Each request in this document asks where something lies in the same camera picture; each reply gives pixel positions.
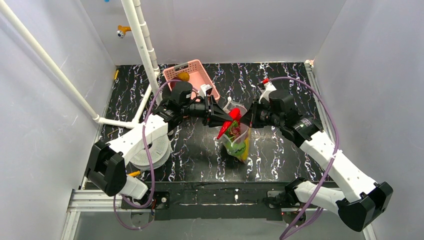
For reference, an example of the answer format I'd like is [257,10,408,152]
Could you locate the green toy watermelon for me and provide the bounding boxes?
[226,141,246,158]

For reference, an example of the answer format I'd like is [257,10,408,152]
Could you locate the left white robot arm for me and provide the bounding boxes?
[84,79,231,202]

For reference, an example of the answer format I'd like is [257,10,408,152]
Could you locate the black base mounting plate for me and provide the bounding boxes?
[119,180,339,222]

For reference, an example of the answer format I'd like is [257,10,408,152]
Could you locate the purple toy grapes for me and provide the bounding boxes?
[226,121,241,142]

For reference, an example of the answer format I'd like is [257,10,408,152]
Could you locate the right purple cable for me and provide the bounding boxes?
[269,76,340,240]

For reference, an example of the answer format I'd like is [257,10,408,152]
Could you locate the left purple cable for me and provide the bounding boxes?
[113,79,201,231]

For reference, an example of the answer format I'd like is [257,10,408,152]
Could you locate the purple cable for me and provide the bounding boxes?
[269,76,340,240]
[113,79,201,231]

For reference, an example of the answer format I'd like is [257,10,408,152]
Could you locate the white PVC pipe frame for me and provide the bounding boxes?
[0,0,144,132]

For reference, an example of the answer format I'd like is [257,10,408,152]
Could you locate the yellow toy bananas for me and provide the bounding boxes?
[241,131,251,163]

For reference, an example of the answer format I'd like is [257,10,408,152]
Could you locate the small orange toy fruit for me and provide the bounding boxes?
[176,72,190,82]

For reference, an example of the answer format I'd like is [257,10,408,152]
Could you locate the orange toy faucet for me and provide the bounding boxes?
[116,25,132,39]

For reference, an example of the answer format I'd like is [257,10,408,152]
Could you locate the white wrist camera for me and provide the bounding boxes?
[198,84,213,99]
[258,78,277,103]

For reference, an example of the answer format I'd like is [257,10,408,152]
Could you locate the pink plastic basket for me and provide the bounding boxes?
[163,59,221,102]

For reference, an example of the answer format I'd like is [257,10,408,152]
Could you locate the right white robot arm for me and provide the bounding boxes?
[240,90,394,232]

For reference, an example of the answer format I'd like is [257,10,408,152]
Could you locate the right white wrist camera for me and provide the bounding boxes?
[258,78,277,103]

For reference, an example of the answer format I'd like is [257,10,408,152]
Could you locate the orange handled screwdriver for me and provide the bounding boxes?
[128,170,142,178]

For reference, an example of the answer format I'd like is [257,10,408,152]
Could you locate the red toy chili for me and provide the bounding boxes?
[216,107,242,140]

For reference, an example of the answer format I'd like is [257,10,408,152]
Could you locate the clear polka dot zip bag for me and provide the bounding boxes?
[215,96,251,164]

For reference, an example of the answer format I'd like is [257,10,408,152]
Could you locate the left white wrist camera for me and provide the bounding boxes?
[198,84,213,99]

